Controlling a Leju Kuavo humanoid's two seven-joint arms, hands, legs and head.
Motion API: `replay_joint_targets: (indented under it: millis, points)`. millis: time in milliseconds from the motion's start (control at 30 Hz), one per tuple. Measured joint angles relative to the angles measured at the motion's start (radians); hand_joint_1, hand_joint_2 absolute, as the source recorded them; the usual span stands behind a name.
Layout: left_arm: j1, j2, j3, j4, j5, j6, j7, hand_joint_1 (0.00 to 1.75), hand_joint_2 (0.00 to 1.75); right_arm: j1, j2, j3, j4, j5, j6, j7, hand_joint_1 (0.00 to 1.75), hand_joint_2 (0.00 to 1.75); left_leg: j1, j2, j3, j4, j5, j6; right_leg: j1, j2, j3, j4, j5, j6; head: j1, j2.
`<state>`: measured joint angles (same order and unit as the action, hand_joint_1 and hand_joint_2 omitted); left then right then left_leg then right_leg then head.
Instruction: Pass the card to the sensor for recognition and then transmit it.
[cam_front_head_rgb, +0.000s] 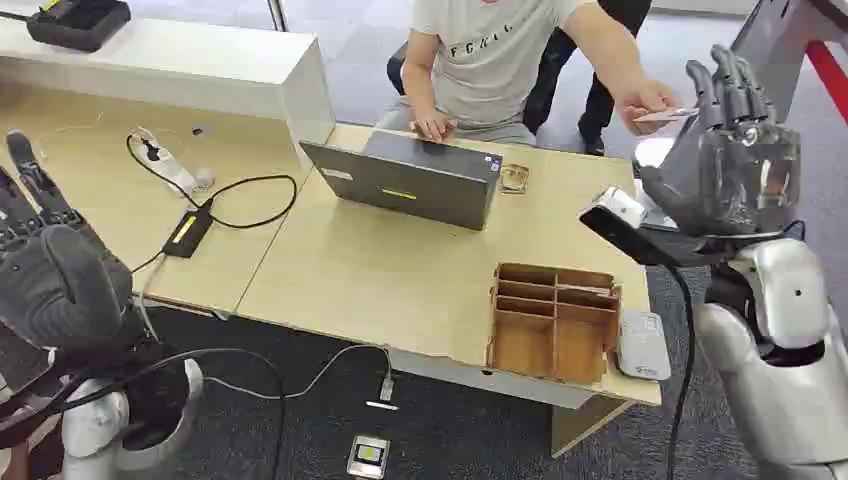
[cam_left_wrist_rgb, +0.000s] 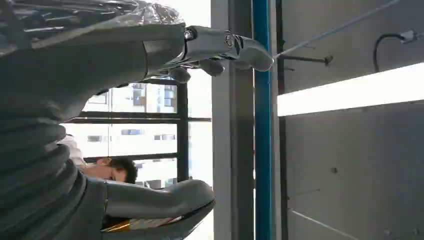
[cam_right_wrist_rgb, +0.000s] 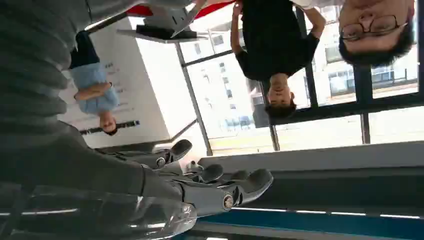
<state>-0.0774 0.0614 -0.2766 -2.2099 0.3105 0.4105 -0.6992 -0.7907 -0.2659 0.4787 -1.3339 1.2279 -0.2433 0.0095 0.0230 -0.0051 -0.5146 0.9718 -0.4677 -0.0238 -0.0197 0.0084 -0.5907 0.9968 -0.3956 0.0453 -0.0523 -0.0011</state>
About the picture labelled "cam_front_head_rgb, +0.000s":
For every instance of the person's right hand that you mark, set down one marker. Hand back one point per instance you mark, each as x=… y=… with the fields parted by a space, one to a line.
x=434 y=126

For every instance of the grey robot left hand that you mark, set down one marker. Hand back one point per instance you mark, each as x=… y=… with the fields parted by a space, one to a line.
x=63 y=285

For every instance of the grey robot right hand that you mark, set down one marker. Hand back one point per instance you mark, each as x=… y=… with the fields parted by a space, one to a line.
x=732 y=179

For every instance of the person's left hand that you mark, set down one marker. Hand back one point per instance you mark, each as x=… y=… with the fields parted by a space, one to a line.
x=646 y=99

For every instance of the white card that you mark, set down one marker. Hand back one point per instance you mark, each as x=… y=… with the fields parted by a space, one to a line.
x=669 y=114

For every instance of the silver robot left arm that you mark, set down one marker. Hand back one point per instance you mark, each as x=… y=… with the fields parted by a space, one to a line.
x=99 y=427

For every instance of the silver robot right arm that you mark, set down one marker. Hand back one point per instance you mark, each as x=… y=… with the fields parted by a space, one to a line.
x=788 y=371

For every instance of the standing person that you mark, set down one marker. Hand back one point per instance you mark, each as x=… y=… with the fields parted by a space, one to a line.
x=596 y=60

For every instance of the grey laptop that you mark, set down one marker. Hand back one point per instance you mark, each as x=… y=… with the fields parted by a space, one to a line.
x=411 y=189

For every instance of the seated person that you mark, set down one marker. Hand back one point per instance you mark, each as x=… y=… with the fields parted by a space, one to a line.
x=493 y=60

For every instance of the gold metal clip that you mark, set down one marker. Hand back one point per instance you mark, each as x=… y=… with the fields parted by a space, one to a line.
x=514 y=179

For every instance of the black power adapter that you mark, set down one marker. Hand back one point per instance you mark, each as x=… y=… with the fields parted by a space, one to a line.
x=187 y=232

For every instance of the red bar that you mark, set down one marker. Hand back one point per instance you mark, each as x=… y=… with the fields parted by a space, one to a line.
x=831 y=76

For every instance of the grey panel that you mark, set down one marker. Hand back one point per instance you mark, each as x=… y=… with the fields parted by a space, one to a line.
x=775 y=33

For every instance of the white power strip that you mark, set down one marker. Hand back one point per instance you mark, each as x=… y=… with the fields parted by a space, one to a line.
x=169 y=166

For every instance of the grey card reader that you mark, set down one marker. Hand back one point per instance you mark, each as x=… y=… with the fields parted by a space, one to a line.
x=642 y=348

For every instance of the metal pole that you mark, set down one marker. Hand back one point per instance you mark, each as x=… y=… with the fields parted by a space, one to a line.
x=277 y=14

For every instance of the small dark chip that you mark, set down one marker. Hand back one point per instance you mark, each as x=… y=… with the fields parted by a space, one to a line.
x=198 y=130

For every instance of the wooden card box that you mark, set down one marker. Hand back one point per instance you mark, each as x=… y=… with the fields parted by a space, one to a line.
x=553 y=324

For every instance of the white raised counter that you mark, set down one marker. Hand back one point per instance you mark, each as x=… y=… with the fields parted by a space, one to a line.
x=166 y=73

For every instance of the black device on counter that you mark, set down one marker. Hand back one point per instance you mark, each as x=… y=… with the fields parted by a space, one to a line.
x=79 y=23

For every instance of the small white stick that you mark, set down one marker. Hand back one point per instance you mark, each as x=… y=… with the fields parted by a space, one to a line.
x=382 y=405

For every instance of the wooden desk leg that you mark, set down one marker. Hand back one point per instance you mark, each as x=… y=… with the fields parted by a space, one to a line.
x=583 y=424

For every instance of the small silver device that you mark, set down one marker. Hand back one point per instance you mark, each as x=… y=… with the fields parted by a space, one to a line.
x=368 y=457

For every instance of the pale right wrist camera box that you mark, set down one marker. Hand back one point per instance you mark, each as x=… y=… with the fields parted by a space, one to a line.
x=623 y=204

